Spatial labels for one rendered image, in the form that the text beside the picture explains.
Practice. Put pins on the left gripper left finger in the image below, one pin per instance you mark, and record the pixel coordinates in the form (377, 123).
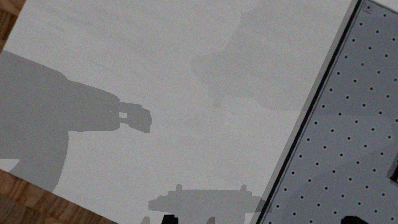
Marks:
(169, 219)

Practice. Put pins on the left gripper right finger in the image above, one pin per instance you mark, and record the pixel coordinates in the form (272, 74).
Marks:
(352, 220)

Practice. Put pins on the grey perforated breadboard plate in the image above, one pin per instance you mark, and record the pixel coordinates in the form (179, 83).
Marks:
(345, 153)

